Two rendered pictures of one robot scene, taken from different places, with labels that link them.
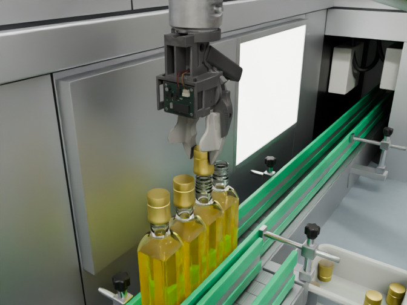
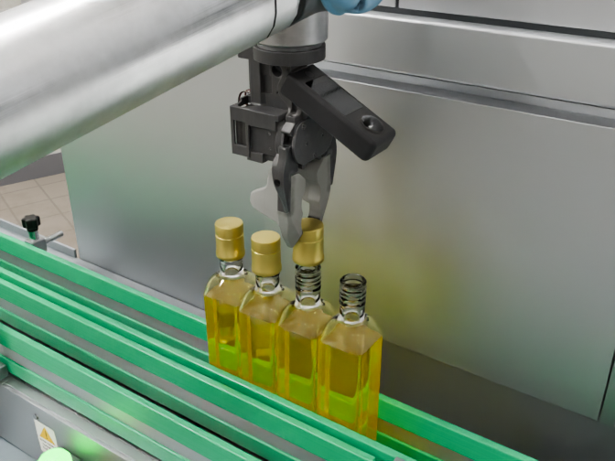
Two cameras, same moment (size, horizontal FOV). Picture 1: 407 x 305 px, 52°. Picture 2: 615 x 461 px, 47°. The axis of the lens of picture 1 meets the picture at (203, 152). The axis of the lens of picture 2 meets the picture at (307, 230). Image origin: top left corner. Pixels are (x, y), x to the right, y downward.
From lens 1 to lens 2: 0.94 m
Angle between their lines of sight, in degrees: 79
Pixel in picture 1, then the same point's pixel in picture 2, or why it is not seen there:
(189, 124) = (309, 181)
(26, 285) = not seen: hidden behind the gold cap
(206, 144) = (259, 201)
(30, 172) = not seen: hidden behind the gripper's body
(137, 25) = (373, 28)
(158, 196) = (221, 222)
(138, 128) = (350, 171)
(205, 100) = (258, 140)
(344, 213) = not seen: outside the picture
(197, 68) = (267, 95)
